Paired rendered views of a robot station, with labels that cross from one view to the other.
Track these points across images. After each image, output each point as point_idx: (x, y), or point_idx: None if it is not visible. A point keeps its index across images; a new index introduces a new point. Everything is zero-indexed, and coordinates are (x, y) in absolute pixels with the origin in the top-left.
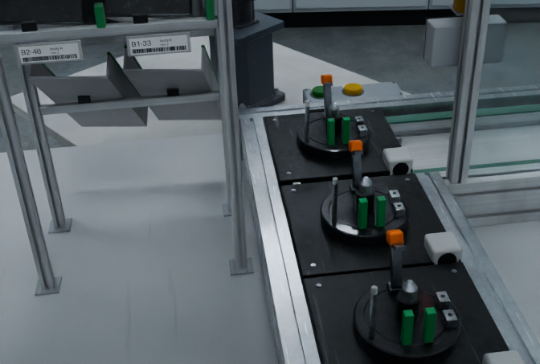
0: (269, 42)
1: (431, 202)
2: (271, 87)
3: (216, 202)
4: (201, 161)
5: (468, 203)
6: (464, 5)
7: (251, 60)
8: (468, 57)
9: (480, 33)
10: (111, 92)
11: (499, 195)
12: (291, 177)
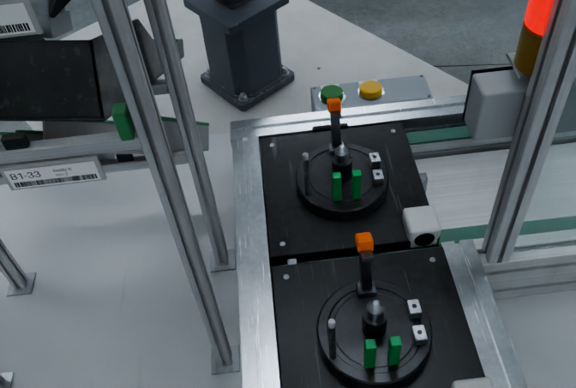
0: (272, 21)
1: (461, 300)
2: (277, 69)
3: (204, 248)
4: (191, 178)
5: (508, 279)
6: (532, 66)
7: (249, 46)
8: (531, 138)
9: (553, 110)
10: None
11: (549, 270)
12: (285, 252)
